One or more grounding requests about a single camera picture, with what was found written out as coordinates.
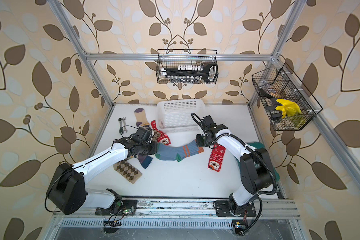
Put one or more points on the blue striped sock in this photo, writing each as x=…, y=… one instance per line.
x=168, y=153
x=188, y=150

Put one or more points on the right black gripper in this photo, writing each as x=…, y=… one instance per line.
x=199, y=141

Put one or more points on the red christmas sock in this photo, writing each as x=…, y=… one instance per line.
x=216, y=157
x=163, y=139

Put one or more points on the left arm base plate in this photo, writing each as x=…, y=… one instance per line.
x=122, y=207

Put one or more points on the brown argyle sock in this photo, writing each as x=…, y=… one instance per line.
x=130, y=173
x=155, y=136

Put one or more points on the beige purple sock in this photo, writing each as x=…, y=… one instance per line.
x=145, y=161
x=141, y=119

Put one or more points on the silver wrench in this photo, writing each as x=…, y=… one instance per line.
x=125, y=124

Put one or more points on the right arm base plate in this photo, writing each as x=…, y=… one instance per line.
x=229, y=208

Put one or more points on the right black wire basket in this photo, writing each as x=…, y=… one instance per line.
x=284, y=83

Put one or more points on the green plastic tool case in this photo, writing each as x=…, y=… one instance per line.
x=255, y=145

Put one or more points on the green handled ratchet wrench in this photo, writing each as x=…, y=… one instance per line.
x=120, y=123

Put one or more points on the black wire basket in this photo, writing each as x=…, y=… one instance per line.
x=284, y=83
x=174, y=57

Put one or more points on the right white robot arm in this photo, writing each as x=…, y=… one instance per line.
x=246, y=193

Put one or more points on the black socket set holder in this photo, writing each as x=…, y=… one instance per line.
x=204, y=73

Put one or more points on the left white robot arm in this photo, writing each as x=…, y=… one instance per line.
x=68, y=190

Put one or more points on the yellow rubber glove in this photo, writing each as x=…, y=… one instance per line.
x=288, y=108

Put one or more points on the back black wire basket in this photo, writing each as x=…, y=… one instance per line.
x=174, y=57

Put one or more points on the black tool in basket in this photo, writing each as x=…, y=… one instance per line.
x=272, y=106

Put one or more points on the white plastic basket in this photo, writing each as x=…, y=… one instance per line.
x=175, y=116

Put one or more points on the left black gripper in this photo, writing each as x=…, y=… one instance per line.
x=154, y=148

